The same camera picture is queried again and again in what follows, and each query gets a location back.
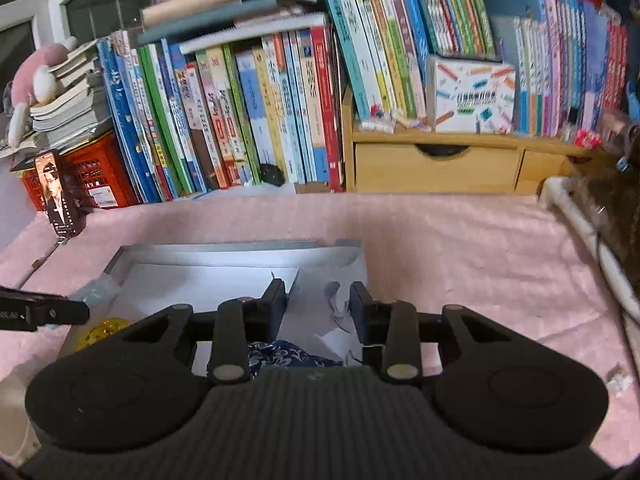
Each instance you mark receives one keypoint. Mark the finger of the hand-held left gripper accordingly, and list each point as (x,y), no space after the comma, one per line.
(62,312)

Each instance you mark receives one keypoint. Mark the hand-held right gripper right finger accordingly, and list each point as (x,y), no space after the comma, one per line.
(359,310)

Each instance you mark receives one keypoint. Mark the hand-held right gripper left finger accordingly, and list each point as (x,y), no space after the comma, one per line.
(277,302)

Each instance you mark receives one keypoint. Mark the white paper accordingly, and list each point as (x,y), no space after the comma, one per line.
(320,320)

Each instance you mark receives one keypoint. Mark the yellow sequined pouch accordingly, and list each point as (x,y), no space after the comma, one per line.
(102,332)

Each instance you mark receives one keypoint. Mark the navy floral pouch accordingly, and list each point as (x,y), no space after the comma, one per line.
(295,355)

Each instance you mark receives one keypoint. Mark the white cardboard box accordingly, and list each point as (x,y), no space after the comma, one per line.
(200,280)

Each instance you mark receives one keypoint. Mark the thin grey stick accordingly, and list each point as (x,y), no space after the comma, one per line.
(47,255)

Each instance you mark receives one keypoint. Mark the scribble-drawn paper cup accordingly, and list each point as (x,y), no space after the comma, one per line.
(15,410)

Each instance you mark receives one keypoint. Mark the smartphone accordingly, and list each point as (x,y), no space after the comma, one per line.
(57,192)

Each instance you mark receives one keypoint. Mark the pink tablecloth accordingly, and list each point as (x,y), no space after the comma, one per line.
(475,270)

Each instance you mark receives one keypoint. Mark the small black object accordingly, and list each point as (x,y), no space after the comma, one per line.
(272,175)

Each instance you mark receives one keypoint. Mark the red plastic crate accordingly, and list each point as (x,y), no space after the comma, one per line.
(100,175)

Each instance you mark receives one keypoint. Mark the wooden drawer organizer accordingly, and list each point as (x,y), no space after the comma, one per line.
(435,165)

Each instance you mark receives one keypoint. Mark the row of large upright books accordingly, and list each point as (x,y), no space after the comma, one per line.
(230,115)

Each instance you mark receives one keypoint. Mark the stack of paperback books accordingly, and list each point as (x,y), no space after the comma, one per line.
(70,105)

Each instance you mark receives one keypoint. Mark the pink plush toy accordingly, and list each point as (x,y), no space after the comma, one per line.
(35,80)

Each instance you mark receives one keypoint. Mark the white plastic pipe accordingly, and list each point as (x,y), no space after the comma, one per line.
(575,210)

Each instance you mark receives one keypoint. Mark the white pencil-print box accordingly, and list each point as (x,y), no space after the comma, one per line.
(472,95)

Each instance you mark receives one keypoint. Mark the small white crumpled wrapper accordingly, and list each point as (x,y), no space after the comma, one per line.
(620,384)

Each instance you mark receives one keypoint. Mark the doll with brown hair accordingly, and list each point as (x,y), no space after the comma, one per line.
(615,200)

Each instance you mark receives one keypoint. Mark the pile of flat-lying books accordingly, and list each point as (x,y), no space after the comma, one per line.
(225,15)

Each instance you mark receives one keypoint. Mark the row of slim paperback books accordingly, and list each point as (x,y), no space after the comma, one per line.
(450,20)

